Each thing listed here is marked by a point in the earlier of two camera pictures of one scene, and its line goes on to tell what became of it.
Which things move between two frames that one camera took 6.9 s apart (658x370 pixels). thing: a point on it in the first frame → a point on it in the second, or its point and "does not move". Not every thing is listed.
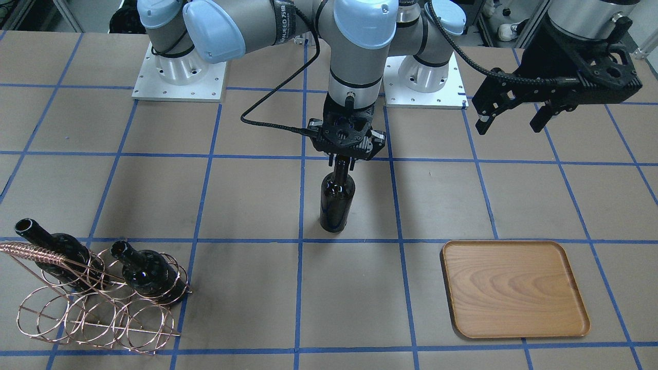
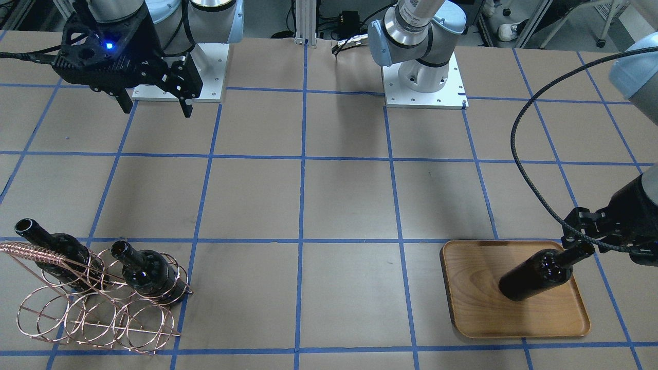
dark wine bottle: x=337 y=195 → x=543 y=270
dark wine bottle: x=150 y=274 does not move
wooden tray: x=508 y=289 does not move
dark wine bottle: x=79 y=267 does not move
